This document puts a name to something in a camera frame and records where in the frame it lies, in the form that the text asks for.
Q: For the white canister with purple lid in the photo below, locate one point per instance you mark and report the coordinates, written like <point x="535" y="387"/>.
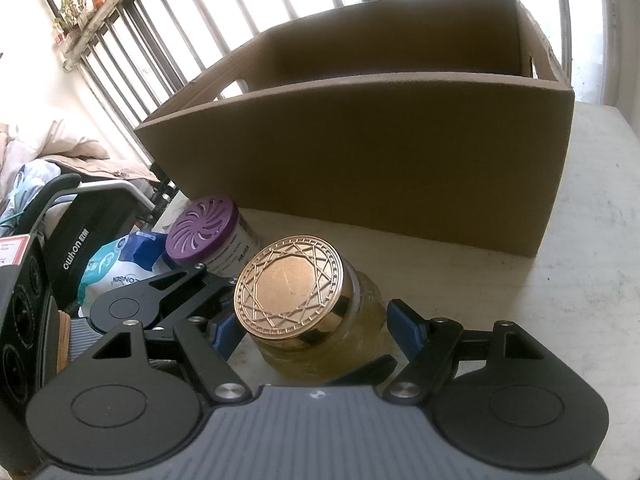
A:
<point x="200" y="225"/>

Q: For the light blue patterned cloth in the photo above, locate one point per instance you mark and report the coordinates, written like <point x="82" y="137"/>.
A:
<point x="25" y="190"/>

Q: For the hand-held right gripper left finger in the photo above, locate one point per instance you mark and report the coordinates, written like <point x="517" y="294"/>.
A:
<point x="227" y="335"/>

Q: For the metal window railing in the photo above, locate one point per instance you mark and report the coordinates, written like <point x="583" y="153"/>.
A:
<point x="92" y="25"/>

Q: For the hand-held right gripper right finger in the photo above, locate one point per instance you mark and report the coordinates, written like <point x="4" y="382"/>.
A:
<point x="407" y="327"/>

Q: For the brown cardboard box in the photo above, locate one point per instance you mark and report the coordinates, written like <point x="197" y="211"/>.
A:
<point x="375" y="160"/>

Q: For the glass jar with gold lid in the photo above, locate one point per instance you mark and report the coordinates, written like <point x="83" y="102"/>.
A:
<point x="285" y="290"/>

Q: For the black wheelchair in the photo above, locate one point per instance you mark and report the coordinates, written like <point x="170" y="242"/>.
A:
<point x="85" y="240"/>

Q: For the pink quilt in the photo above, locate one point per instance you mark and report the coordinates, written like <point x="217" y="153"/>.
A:
<point x="65" y="145"/>

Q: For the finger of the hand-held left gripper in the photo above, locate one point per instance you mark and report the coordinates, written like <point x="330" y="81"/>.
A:
<point x="215" y="292"/>

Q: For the blue and white wipes pack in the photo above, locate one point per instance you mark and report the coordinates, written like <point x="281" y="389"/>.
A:
<point x="110" y="265"/>

